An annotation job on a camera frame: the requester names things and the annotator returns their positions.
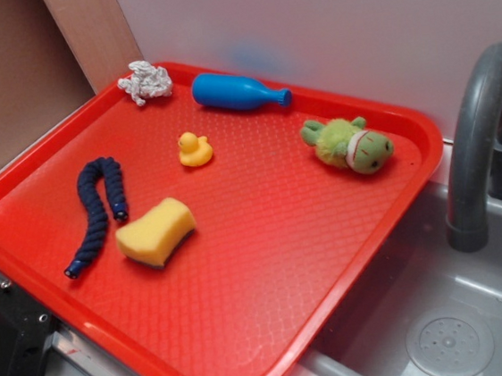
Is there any grey toy faucet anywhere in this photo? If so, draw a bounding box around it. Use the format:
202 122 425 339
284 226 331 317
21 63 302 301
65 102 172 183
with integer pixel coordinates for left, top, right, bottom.
446 42 502 253

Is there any red plastic tray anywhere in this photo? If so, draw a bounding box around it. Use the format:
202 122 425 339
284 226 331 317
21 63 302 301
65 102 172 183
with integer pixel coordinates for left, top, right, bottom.
0 63 443 376

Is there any dark blue rope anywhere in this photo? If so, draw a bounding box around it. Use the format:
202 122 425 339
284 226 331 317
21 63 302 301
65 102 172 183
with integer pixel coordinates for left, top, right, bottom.
52 154 137 281

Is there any wooden plank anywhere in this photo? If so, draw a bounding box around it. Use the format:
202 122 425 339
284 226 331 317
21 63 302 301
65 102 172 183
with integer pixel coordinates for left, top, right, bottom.
43 0 143 93

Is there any yellow sponge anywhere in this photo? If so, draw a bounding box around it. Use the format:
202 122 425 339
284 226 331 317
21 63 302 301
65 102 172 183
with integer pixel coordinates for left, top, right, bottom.
115 197 197 268

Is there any blue plastic bottle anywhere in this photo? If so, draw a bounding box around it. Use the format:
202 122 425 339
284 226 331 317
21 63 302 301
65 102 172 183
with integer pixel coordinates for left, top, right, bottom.
191 73 293 111

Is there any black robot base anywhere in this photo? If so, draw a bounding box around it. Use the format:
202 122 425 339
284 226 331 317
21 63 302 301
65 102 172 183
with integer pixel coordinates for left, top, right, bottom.
0 285 55 376

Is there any grey toy sink basin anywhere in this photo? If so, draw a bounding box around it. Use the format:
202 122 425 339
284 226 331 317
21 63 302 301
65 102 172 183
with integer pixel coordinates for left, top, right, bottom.
302 183 502 376

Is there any yellow rubber duck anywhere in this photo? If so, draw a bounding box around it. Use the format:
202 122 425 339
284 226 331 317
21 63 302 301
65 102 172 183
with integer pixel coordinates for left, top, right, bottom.
178 131 213 167

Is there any green plush frog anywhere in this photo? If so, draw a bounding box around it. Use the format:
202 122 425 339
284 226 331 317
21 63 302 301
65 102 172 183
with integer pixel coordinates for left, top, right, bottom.
300 116 395 175

